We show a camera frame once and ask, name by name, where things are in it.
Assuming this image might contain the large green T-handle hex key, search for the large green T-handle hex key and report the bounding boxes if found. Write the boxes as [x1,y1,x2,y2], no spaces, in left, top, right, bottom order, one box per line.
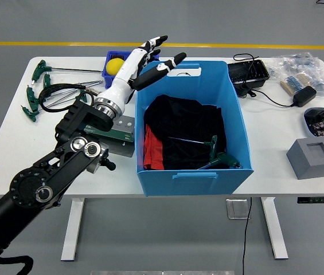
[197,151,242,170]

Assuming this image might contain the black hanging cable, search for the black hanging cable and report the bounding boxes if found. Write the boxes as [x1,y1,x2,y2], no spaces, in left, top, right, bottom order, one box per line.
[241,197,253,275]

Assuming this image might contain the black power adapter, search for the black power adapter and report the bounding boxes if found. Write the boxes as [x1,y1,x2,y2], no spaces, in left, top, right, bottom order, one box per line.
[292,85,317,108]

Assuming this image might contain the white table leg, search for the white table leg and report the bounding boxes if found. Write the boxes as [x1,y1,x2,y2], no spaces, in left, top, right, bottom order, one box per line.
[260,197,289,260]
[60,197,85,262]

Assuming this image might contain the small green T-handle hex key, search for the small green T-handle hex key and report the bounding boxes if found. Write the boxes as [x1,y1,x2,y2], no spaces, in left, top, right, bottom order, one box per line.
[168,135,218,161]

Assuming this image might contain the taped resistor strip bundle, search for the taped resistor strip bundle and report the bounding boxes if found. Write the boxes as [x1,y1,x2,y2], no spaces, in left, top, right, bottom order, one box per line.
[280,73,313,96]

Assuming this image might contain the yellow lemon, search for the yellow lemon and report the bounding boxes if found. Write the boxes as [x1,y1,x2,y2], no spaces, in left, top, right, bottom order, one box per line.
[106,58,127,77]

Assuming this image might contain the metal floor socket cover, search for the metal floor socket cover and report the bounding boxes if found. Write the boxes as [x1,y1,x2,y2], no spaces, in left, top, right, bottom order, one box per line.
[226,198,251,220]

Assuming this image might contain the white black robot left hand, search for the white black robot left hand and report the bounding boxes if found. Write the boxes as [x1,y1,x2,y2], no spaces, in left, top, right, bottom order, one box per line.
[97,34,188,107]

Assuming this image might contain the black plastic tray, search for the black plastic tray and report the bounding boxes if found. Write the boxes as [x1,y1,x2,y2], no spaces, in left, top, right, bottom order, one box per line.
[226,60,271,98]

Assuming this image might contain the red cloth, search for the red cloth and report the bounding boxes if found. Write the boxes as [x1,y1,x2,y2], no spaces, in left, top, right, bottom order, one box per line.
[143,123,165,170]

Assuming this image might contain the green grey hex key stand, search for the green grey hex key stand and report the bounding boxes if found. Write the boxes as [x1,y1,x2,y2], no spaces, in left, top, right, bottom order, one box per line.
[83,116,135,143]

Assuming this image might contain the small blue parts bin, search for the small blue parts bin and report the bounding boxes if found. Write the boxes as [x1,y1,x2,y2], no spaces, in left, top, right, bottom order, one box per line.
[102,50,161,89]

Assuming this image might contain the black table control panel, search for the black table control panel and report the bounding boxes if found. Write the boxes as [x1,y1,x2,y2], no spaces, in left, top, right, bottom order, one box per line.
[297,196,324,205]

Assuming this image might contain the large blue plastic box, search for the large blue plastic box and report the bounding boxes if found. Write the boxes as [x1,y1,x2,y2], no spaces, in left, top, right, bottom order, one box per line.
[135,60,255,197]

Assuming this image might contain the black adapter cord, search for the black adapter cord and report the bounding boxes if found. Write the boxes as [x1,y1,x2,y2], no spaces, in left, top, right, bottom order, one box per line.
[232,53,296,108]

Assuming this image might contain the clear bags of components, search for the clear bags of components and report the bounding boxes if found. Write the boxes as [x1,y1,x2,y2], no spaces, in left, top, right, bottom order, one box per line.
[266,52,324,100]

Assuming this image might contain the black cloth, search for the black cloth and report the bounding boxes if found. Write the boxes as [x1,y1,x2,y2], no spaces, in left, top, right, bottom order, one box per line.
[143,94,228,170]

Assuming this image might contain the grey cube box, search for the grey cube box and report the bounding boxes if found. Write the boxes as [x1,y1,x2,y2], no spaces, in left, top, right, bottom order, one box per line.
[286,136,324,180]

